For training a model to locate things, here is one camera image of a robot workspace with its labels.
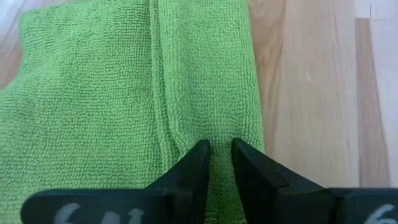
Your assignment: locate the green microfiber towel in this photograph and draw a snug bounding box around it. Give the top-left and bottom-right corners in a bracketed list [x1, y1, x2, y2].
[0, 0, 266, 224]

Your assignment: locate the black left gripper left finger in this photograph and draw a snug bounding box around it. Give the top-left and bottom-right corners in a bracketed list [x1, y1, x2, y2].
[20, 139, 210, 224]

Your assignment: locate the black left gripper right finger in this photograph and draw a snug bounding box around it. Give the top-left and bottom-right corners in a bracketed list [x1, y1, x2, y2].
[231, 138, 398, 224]

